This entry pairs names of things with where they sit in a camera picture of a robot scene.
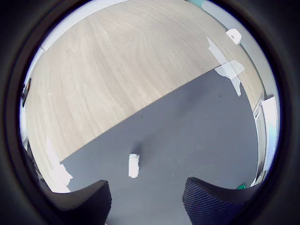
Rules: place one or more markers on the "white masking tape piece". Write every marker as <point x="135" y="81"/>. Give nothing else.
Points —
<point x="226" y="66"/>
<point x="58" y="171"/>

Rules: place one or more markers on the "small white bracket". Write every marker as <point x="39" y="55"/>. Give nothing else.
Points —
<point x="234" y="36"/>

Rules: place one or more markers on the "small white plastic terminal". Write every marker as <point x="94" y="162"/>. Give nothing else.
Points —
<point x="134" y="166"/>

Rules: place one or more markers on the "dark grey mat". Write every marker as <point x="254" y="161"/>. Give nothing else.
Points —
<point x="175" y="131"/>

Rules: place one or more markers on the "round green lid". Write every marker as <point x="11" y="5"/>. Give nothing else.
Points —
<point x="241" y="187"/>

